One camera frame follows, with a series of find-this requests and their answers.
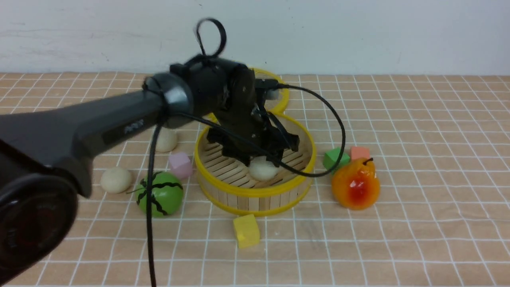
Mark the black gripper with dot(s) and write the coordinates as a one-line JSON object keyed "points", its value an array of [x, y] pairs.
{"points": [[246, 140]]}

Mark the white steamed bun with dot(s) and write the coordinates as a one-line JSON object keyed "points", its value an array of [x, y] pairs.
{"points": [[115, 180], [261, 169], [167, 140]]}

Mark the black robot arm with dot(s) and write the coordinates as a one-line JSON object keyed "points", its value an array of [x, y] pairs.
{"points": [[46, 157]]}

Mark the bamboo steamer tray yellow rim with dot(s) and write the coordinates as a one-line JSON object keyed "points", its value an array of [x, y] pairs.
{"points": [[227, 183]]}

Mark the bamboo steamer lid yellow rim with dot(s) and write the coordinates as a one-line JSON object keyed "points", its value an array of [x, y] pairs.
{"points": [[279, 91]]}

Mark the green foam cube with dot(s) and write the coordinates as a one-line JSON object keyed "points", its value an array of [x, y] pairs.
{"points": [[334, 159]]}

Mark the orange foam cube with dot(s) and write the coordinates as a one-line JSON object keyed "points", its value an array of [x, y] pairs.
{"points": [[357, 152]]}

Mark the orange yellow toy pear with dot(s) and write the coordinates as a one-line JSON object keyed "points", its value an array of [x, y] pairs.
{"points": [[356, 185]]}

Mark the yellow foam cube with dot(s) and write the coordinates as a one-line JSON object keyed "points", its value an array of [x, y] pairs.
{"points": [[247, 231]]}

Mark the pink foam cube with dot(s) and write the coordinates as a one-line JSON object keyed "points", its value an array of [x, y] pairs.
{"points": [[180, 165]]}

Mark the green toy watermelon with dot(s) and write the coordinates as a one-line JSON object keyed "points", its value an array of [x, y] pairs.
{"points": [[166, 195]]}

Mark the checkered tan tablecloth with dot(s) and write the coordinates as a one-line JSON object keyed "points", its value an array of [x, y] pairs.
{"points": [[441, 148]]}

